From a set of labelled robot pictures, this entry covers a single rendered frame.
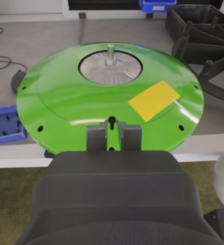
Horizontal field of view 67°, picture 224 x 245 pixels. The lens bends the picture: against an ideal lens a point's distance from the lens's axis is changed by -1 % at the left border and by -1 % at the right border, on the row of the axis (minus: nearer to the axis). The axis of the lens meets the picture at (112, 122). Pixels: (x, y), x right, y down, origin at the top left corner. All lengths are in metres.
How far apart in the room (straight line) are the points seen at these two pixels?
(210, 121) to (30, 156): 0.44
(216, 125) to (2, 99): 0.59
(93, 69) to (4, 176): 1.37
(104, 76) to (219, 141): 0.32
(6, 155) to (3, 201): 1.06
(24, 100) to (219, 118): 0.45
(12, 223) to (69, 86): 1.23
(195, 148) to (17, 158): 0.39
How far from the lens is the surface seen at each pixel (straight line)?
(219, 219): 0.52
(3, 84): 0.64
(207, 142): 0.45
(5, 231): 1.41
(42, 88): 0.28
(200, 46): 0.56
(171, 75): 0.30
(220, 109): 0.55
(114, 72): 0.27
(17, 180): 1.50
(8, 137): 0.44
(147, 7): 1.02
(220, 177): 0.32
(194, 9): 1.00
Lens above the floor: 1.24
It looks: 50 degrees down
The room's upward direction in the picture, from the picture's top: 1 degrees clockwise
